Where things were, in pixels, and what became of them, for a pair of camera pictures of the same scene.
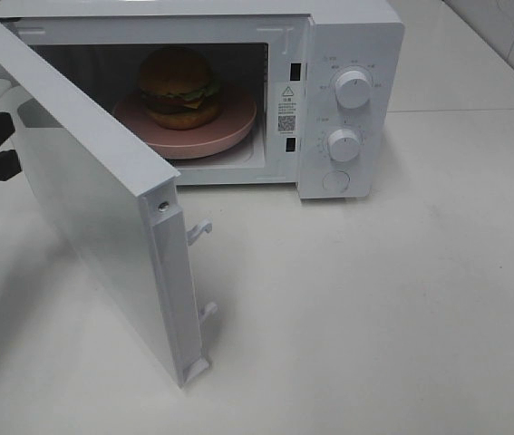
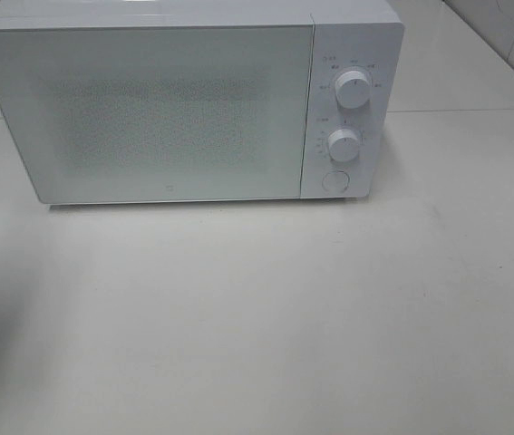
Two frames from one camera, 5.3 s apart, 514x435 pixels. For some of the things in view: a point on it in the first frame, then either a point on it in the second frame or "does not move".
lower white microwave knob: x=344 y=145 does not move
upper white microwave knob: x=353 y=89 does not move
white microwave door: x=121 y=207 to x=153 y=113
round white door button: x=336 y=181 does not move
